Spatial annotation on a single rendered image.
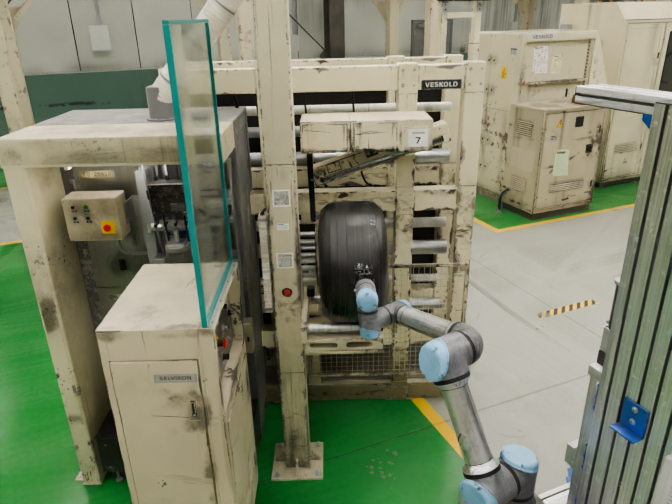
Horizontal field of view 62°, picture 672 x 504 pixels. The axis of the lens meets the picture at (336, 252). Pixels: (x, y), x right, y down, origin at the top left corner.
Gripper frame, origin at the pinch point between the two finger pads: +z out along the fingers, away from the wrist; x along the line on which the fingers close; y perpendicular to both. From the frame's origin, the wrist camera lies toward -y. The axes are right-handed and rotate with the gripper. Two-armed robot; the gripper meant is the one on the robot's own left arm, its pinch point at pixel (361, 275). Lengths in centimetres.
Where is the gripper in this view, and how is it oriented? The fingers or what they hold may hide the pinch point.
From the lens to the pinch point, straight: 231.4
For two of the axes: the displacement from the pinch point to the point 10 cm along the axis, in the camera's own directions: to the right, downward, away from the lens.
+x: -10.0, 0.1, -0.1
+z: -0.1, -2.9, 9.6
